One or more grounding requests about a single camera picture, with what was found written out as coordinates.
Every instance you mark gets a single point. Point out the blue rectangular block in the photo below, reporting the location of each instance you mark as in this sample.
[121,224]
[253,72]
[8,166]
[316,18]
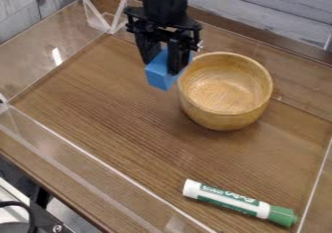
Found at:
[156,74]

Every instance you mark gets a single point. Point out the clear acrylic tray walls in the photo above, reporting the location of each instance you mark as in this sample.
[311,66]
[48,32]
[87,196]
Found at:
[109,145]

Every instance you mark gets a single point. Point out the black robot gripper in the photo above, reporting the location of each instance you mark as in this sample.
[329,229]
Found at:
[160,22]

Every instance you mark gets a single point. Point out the brown wooden bowl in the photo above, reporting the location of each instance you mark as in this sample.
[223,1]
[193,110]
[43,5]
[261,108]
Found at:
[224,90]

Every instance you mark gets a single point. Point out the black metal table bracket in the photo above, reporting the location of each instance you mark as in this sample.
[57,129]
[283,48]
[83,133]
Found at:
[45,222]

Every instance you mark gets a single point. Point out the green white dry-erase marker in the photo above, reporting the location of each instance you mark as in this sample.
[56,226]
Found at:
[239,203]

